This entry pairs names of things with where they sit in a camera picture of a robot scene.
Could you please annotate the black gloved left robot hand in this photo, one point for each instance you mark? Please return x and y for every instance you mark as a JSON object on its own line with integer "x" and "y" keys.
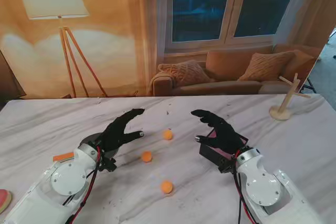
{"x": 113, "y": 137}

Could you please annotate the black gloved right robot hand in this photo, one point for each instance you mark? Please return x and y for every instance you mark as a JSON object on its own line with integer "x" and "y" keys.
{"x": 225, "y": 137}

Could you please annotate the orange ping pong ball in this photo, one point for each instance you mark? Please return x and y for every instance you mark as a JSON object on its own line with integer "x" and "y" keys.
{"x": 146, "y": 156}
{"x": 166, "y": 186}
{"x": 167, "y": 134}

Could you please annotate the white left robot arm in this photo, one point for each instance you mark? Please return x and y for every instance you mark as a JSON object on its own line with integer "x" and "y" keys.
{"x": 67, "y": 179}

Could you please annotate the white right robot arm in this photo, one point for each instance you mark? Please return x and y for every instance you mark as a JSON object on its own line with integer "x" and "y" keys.
{"x": 260, "y": 187}

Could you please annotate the black storage box pink inside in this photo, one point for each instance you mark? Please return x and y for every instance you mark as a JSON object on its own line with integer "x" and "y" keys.
{"x": 208, "y": 155}

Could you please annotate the wooden mug tree stand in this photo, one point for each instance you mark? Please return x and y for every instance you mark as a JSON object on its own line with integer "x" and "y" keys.
{"x": 280, "y": 114}

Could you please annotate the black tripod stand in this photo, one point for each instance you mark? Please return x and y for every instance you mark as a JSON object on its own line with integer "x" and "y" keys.
{"x": 309, "y": 83}

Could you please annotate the printed living room backdrop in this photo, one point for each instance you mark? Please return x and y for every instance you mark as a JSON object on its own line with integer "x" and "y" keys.
{"x": 118, "y": 37}

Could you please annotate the pink round pad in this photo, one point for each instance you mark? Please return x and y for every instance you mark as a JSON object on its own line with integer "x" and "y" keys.
{"x": 5, "y": 200}

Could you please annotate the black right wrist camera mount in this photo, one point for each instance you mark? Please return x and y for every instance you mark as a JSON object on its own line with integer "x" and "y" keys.
{"x": 227, "y": 165}

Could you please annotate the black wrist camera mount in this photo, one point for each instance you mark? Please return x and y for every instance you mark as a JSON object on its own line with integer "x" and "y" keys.
{"x": 227, "y": 165}
{"x": 107, "y": 165}

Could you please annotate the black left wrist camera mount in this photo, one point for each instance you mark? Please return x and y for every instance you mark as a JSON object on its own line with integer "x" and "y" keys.
{"x": 107, "y": 165}

